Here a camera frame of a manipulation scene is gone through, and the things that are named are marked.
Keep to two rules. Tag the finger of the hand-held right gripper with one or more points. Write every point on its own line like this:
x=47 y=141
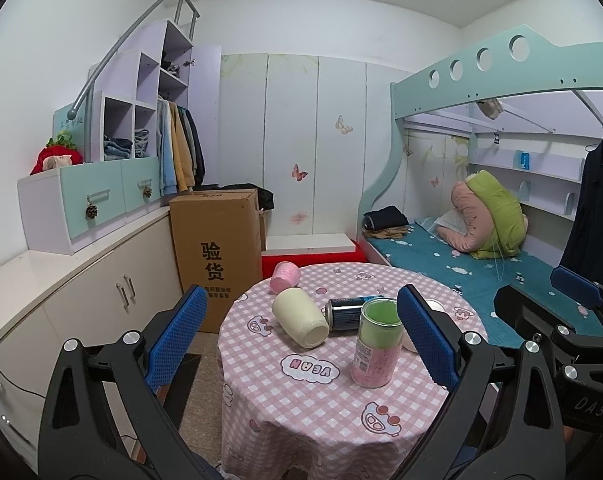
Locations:
x=576 y=287
x=524 y=312

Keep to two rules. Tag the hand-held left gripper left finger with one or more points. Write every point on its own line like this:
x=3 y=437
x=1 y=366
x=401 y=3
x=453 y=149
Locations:
x=177 y=339

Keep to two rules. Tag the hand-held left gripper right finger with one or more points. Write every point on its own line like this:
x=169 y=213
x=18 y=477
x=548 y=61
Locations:
x=426 y=340

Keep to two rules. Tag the cream cup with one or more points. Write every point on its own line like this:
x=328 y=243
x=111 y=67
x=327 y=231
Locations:
x=299 y=317

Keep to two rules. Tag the clear green pink plastic cup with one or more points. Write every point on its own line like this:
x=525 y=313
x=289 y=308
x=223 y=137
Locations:
x=375 y=350

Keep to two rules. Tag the teal printed bed sheet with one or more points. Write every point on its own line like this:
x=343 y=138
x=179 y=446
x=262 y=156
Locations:
x=456 y=280

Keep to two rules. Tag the dark hanging garment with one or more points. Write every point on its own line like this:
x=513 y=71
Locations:
x=594 y=210

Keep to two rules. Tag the dark drink can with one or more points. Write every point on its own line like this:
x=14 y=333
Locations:
x=345 y=314

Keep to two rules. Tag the tall cardboard box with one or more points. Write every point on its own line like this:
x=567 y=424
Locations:
x=214 y=260

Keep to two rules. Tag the pink green rolled quilt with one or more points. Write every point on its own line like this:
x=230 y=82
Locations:
x=491 y=210

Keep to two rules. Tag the low white cabinet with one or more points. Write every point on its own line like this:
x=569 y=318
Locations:
x=81 y=285

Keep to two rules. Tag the tan folded garment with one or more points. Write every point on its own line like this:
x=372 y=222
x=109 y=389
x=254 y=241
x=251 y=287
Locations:
x=389 y=234

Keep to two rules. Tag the white pillow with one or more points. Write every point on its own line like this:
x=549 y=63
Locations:
x=449 y=222

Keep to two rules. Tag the folded dark clothes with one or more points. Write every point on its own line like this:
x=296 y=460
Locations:
x=385 y=217

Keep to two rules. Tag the red platform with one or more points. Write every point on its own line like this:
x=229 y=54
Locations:
x=321 y=258

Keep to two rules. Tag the blue can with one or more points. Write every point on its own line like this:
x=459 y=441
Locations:
x=523 y=160

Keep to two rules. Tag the pink checked tablecloth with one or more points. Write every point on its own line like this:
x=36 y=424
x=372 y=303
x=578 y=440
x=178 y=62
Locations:
x=306 y=410

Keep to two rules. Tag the white board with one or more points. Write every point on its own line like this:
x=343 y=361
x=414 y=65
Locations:
x=309 y=244

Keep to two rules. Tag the black bag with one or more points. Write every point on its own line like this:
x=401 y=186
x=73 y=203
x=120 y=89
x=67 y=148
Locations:
x=265 y=197

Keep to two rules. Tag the tan hanging jacket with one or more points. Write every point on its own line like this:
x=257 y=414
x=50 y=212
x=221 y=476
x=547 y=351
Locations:
x=183 y=155

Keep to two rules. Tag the light blue hanging jacket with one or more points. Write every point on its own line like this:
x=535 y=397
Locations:
x=165 y=155

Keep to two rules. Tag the dark hanging jacket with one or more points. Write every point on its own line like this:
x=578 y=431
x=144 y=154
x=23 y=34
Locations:
x=198 y=155

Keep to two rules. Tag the beige plush toy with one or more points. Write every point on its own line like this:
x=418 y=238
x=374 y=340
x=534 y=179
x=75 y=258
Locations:
x=490 y=108

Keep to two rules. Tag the folded jeans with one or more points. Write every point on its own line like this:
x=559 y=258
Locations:
x=116 y=149
x=141 y=142

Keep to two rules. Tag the red plush toy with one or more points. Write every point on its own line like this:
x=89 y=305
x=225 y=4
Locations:
x=51 y=157

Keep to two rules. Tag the white wardrobe with butterflies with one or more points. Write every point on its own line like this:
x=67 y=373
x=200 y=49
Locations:
x=291 y=135

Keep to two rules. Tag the lilac stair cabinet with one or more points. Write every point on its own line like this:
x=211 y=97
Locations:
x=119 y=110

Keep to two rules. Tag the dark clothes in cubby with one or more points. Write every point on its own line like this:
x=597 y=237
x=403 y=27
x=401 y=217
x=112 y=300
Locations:
x=170 y=67

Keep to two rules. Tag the grey metal handrail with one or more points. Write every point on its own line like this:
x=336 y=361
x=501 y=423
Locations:
x=112 y=52

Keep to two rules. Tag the teal bunk bed frame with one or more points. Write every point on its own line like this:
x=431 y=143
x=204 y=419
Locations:
x=481 y=85

